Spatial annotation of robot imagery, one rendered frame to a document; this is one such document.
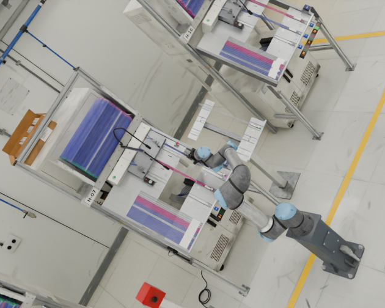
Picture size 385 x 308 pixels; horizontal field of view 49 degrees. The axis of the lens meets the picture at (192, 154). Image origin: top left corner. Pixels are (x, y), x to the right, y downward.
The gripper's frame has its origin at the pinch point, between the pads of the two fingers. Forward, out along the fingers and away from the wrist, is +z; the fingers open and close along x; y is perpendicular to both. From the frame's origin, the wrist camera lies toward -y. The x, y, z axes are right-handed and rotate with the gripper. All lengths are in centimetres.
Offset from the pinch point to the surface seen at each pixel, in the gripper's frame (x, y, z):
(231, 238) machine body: 29, -68, 61
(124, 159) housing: 23, 42, 15
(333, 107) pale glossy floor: -113, -91, 39
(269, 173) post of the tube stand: -30, -65, 36
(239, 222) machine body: 14, -68, 61
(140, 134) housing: 0.6, 41.9, 15.4
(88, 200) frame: 60, 50, 18
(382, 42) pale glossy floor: -183, -100, 23
